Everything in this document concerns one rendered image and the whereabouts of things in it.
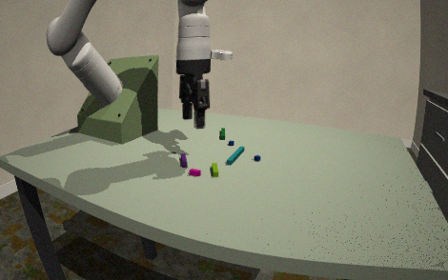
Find purple rod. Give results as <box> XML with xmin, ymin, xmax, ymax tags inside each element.
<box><xmin>181</xmin><ymin>153</ymin><xmax>188</xmax><ymax>168</ymax></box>

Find turquoise rod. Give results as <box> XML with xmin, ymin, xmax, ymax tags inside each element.
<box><xmin>227</xmin><ymin>147</ymin><xmax>244</xmax><ymax>165</ymax></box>

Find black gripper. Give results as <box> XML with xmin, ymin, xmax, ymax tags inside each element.
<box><xmin>176</xmin><ymin>59</ymin><xmax>211</xmax><ymax>130</ymax></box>

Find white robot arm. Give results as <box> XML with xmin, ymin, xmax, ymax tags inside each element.
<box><xmin>46</xmin><ymin>0</ymin><xmax>233</xmax><ymax>106</ymax></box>

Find magenta rod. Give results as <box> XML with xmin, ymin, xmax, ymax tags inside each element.
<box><xmin>190</xmin><ymin>169</ymin><xmax>201</xmax><ymax>177</ymax></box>

